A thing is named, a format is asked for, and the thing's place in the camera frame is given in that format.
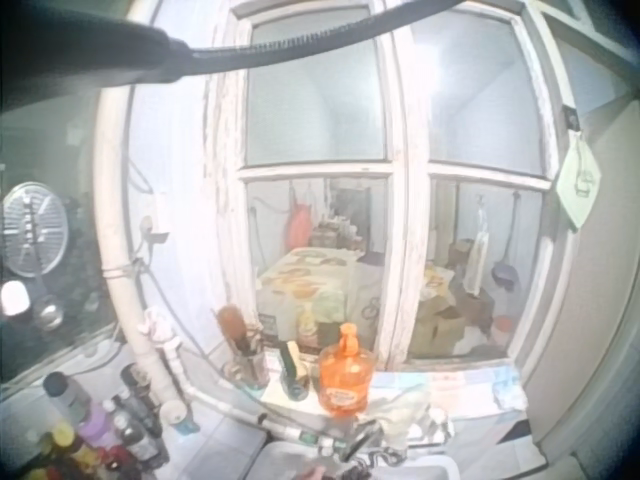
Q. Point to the person's right hand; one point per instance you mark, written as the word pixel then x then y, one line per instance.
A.
pixel 315 473

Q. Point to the metal sink faucet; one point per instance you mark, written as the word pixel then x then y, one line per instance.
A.
pixel 352 445

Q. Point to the white sink basin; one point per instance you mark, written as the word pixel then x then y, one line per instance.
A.
pixel 400 467

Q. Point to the orange dish soap bottle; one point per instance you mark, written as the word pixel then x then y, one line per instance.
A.
pixel 346 375

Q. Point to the crumpled clear plastic bag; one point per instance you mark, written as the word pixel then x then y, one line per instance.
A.
pixel 407 407

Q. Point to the clear cup of brushes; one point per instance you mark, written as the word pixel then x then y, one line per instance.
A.
pixel 246 352

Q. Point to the teal bottle with white cap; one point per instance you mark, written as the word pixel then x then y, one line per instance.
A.
pixel 176 417

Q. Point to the table with patterned cloth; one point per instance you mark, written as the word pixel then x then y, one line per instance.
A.
pixel 312 285

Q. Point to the brown cardboard boxes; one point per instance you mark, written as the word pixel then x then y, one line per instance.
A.
pixel 442 315

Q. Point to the light blue cloth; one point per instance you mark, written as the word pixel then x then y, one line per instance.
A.
pixel 507 387

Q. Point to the white rag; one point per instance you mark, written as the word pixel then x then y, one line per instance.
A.
pixel 154 324

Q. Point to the group of dark bottles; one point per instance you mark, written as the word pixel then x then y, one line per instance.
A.
pixel 100 425

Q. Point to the red hanging plastic bag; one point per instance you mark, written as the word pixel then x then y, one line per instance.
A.
pixel 298 220

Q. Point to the white hanging towel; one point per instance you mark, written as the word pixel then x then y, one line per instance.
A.
pixel 477 260

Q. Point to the purple hanging ladle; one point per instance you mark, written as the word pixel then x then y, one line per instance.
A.
pixel 505 270

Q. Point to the metal ladle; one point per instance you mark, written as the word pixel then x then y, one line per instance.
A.
pixel 50 312

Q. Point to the white vertical drain pipe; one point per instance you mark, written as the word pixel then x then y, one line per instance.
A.
pixel 112 225

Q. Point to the white rounded container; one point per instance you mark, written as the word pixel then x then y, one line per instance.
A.
pixel 15 298

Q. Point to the round grey ventilation fan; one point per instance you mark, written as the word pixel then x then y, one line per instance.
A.
pixel 34 229

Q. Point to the white wooden window frame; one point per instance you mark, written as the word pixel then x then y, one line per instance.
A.
pixel 400 200

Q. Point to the black wall hook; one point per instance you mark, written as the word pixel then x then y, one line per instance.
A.
pixel 570 118

